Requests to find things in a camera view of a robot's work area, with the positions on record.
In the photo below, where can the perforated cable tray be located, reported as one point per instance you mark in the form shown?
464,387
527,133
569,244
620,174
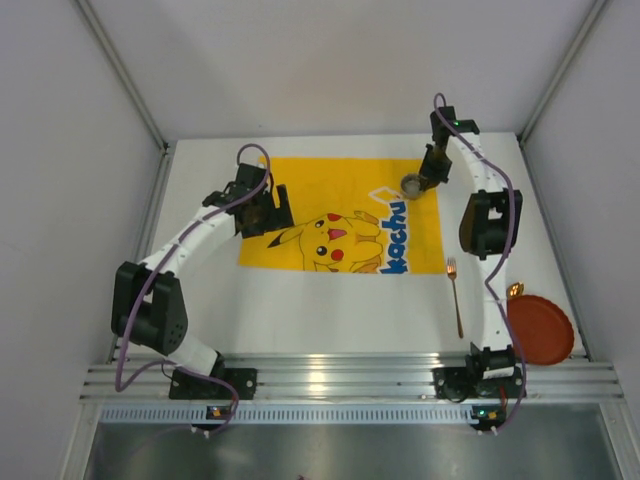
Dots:
299,414

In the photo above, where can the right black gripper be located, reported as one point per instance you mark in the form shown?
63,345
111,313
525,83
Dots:
431,173

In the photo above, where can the red plate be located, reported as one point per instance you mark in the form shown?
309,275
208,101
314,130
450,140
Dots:
544,331

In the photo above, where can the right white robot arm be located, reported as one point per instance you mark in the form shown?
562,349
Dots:
489,225

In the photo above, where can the aluminium mounting rail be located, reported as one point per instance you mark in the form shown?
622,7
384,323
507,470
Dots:
334,378

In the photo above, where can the copper fork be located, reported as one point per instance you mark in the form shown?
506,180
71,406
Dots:
451,270

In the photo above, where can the gold spoon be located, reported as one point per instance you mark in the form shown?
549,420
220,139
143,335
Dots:
515,290

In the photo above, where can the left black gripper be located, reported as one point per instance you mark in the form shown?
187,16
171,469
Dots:
273,211

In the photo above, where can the yellow Pikachu placemat cloth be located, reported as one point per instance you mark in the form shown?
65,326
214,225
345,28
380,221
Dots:
350,216

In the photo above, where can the right aluminium frame post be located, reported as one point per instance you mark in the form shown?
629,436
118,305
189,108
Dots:
561,71

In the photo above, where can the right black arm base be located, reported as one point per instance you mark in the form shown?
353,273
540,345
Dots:
486,374

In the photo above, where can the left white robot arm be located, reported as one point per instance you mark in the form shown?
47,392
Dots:
149,308

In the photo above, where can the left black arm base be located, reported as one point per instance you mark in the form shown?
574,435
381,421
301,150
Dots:
240,383

